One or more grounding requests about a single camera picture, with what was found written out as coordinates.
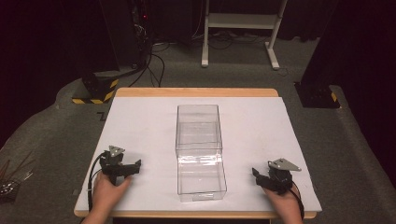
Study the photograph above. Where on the clear plastic box shell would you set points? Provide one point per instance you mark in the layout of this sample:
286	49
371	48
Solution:
198	129

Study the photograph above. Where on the white paper table cover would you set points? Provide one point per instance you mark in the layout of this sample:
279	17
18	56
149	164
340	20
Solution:
249	137

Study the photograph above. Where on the person's left hand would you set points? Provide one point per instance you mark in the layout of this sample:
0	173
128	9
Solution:
107	194

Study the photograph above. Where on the black pillar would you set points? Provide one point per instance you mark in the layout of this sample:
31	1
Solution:
336	40

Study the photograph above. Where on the clear plastic drawer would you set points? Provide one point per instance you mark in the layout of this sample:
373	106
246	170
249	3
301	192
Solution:
200	179

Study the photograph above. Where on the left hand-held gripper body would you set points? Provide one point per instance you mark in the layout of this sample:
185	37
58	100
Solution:
114	164

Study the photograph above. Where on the wooden table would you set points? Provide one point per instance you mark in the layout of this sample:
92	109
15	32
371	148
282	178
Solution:
193	92

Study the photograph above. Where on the person's right hand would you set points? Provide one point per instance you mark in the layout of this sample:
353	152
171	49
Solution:
285	207

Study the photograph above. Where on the black yellow striped stand base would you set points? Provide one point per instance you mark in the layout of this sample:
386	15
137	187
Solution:
99	87

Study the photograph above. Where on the bundle of sticks and utensils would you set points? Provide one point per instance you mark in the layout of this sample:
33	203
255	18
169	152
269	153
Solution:
11	183

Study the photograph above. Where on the white metal stand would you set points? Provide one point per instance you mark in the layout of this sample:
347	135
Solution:
241	21

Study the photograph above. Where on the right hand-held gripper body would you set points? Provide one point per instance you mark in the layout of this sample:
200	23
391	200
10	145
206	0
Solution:
279	179

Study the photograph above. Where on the black equipment rack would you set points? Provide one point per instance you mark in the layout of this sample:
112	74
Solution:
124	31

